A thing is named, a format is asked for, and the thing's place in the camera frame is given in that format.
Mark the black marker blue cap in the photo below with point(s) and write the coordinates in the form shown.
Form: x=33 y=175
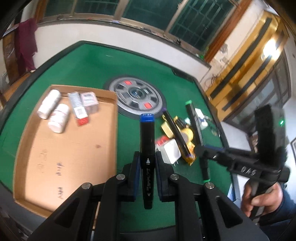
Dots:
x=147 y=158

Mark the white pink medicine box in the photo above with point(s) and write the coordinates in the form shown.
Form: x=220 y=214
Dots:
x=90 y=102

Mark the maroon cloth on chair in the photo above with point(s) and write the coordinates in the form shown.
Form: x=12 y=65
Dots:
x=25 y=44

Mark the white blue medicine box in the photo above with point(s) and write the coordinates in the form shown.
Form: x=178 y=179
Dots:
x=201 y=119

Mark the long silver barcode box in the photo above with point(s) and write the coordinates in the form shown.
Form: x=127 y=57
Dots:
x=78 y=108

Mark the window with wooden frame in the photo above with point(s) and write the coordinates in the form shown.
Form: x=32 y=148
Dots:
x=200 y=27

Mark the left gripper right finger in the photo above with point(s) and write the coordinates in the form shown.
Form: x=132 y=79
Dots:
x=202 y=212

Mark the yellow tape roll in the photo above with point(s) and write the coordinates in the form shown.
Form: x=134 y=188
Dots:
x=167 y=130

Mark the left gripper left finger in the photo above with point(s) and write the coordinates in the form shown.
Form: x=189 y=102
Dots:
x=92 y=211

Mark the yellow cheese cracker packet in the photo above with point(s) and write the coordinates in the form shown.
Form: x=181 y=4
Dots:
x=187 y=135

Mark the white charger plug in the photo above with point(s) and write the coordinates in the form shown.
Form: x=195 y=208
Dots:
x=170 y=152

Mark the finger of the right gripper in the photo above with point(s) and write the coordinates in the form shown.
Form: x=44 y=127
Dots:
x=212 y=153

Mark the red hooks plastic package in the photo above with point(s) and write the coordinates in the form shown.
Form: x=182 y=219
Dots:
x=161 y=140

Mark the person right hand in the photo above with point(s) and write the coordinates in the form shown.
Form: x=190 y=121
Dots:
x=270 y=201

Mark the round tire pattern mat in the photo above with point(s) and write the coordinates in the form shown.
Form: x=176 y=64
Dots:
x=136 y=96

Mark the yellow wooden cabinet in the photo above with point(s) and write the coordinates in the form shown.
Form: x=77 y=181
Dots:
x=239 y=79

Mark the black marker purple caps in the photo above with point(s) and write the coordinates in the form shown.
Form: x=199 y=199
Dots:
x=177 y=134

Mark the white pill bottle red label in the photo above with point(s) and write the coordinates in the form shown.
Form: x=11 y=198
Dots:
x=59 y=118

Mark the black marker green caps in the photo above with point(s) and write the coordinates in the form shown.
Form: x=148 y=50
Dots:
x=198 y=140

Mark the cardboard tray box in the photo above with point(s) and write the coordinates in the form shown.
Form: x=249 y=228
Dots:
x=50 y=166

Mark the plain white bottle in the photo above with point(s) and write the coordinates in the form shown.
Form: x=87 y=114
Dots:
x=49 y=103

